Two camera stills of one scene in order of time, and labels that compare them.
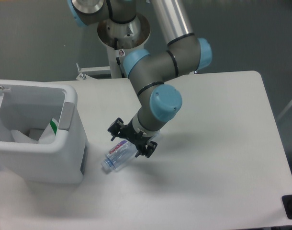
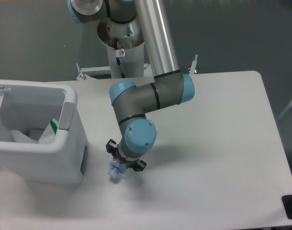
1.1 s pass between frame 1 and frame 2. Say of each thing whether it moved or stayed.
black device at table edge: stayed
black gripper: moved
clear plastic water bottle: moved
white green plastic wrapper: stayed
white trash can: stayed
